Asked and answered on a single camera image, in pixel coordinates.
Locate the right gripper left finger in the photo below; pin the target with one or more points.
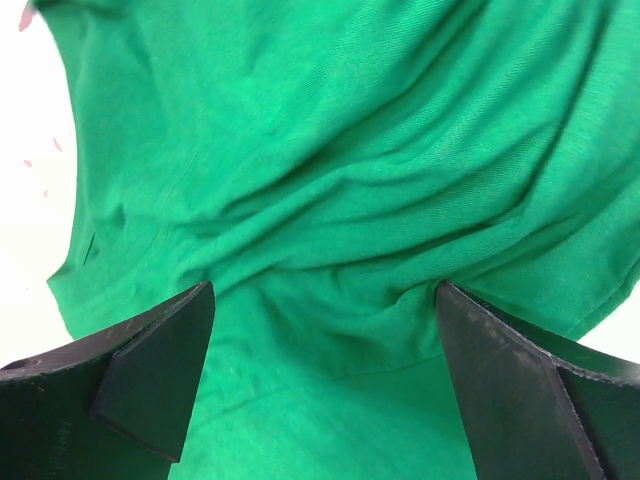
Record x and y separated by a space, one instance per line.
115 404

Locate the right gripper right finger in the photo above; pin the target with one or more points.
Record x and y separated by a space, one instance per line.
534 404

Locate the green t shirt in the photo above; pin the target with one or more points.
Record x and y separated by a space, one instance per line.
325 164

